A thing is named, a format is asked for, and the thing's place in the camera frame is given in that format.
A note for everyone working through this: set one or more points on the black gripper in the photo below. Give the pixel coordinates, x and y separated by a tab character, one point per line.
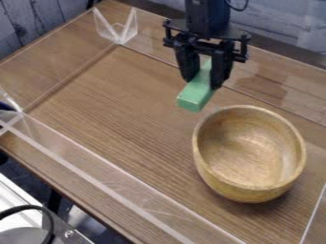
204	32

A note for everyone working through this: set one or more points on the brown wooden bowl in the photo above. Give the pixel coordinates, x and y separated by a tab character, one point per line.
249	152

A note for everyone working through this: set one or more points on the clear acrylic front barrier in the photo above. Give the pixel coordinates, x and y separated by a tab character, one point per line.
120	199

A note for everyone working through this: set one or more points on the grey metal base plate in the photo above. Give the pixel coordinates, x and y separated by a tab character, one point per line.
66	234

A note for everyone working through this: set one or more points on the green rectangular block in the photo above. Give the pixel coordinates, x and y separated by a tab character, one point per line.
197	92

